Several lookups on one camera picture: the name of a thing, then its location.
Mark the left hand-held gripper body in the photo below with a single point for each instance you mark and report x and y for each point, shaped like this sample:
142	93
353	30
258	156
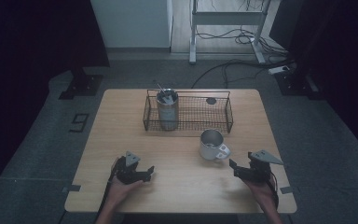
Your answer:
127	169

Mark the white power strip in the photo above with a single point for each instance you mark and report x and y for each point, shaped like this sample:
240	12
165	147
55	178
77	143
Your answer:
279	69

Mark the grey tape piece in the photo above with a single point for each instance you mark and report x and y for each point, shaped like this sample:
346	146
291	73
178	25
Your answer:
74	188
286	189

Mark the person's right hand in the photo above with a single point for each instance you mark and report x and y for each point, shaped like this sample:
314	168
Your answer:
262	194

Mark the dark curtain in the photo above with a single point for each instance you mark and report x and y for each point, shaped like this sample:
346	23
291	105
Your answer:
28	46
338	46

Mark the black stand base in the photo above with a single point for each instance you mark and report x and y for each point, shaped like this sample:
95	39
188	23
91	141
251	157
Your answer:
295	82
82	85

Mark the stainless steel tumbler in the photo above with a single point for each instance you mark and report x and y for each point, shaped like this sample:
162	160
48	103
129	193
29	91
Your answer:
167	112

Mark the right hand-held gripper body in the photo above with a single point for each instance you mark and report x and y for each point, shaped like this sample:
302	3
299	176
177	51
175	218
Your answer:
259	169

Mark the metal straw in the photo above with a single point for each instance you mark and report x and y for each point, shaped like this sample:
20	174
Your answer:
161	88

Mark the black round disc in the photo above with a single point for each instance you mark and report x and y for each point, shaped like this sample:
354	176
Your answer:
211	100

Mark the person's left hand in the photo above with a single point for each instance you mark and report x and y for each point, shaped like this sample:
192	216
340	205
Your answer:
121	191

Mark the white mug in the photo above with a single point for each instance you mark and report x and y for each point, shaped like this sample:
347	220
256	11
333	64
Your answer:
211	146

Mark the white cabinet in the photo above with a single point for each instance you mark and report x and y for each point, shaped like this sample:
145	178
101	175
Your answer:
133	23

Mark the white desk frame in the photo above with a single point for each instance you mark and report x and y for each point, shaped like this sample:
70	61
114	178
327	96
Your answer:
227	18

